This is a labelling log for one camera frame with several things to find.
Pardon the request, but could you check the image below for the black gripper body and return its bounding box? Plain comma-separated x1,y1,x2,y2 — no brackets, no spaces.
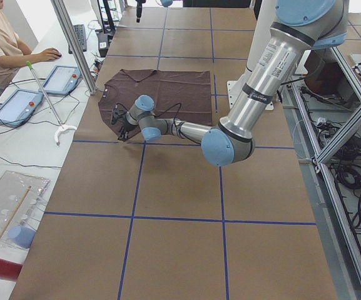
121,121,137,136
136,0,143,18

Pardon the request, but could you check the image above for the brown t-shirt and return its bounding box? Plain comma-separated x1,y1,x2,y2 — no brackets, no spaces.
98,69,212,135

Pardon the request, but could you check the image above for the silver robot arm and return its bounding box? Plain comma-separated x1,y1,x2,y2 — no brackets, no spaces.
136,0,173,22
111,0,349,166

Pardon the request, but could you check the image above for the person's hand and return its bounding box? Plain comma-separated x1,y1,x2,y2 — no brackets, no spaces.
40,47,62,62

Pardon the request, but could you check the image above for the black box with label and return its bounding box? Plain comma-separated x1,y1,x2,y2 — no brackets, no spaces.
97,32,109,58

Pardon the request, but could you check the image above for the reacher grabber stick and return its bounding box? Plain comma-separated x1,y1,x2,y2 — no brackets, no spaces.
26,61,77,146

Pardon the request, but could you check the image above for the black keyboard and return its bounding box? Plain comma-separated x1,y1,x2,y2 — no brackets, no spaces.
73,24,87,52

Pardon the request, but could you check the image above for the right teach pendant tablet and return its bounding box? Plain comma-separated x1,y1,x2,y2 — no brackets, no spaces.
43,65,81,96

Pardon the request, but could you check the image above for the teach pendant tablet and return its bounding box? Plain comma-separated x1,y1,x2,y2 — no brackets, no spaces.
0,89,44,128
43,65,81,96

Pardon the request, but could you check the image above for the left teach pendant tablet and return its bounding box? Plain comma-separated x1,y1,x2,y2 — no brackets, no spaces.
0,89,44,128

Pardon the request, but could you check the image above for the clear plastic bag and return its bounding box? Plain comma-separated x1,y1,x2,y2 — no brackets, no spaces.
0,171,50,249

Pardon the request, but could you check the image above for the blue plastic cup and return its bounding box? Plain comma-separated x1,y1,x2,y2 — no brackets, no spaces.
8,226,36,249

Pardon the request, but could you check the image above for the wooden stick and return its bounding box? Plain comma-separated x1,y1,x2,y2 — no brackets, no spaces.
0,186,31,240

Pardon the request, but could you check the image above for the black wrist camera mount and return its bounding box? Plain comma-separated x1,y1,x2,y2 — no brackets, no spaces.
111,104,128,125

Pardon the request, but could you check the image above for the aluminium frame post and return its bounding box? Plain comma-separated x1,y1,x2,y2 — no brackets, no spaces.
51,0,97,95

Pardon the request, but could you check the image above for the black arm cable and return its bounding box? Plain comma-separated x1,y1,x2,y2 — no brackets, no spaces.
114,102,184,138

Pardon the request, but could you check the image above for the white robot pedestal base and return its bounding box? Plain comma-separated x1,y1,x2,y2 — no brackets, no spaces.
225,0,275,111

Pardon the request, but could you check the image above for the aluminium frame truss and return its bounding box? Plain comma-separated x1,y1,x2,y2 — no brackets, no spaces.
280,46,361,300

